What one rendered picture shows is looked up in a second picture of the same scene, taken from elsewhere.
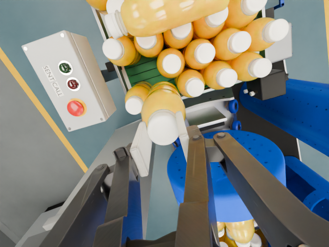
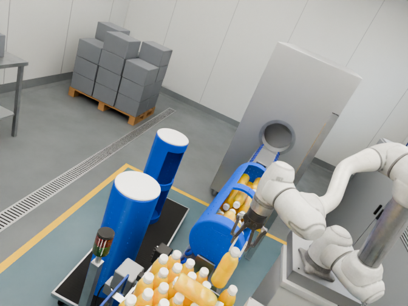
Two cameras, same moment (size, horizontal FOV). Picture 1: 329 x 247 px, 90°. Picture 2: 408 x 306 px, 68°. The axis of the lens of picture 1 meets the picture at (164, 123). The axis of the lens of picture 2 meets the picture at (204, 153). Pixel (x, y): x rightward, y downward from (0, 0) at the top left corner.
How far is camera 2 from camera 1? 1.16 m
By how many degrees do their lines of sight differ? 47
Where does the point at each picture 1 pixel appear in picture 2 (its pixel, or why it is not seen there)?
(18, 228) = not seen: outside the picture
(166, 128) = (235, 249)
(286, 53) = (129, 261)
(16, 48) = not seen: outside the picture
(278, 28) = (164, 257)
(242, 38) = (176, 266)
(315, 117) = (141, 223)
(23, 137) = not seen: outside the picture
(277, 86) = (163, 248)
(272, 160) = (202, 225)
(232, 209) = (230, 224)
